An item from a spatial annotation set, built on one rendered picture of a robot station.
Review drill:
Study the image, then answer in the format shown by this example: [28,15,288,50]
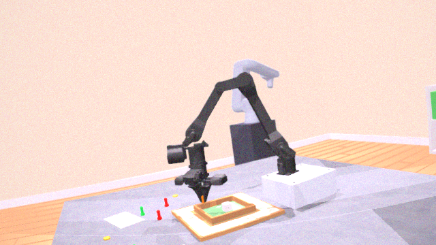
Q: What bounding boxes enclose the cream game board with green dice tray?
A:
[175,193,280,236]

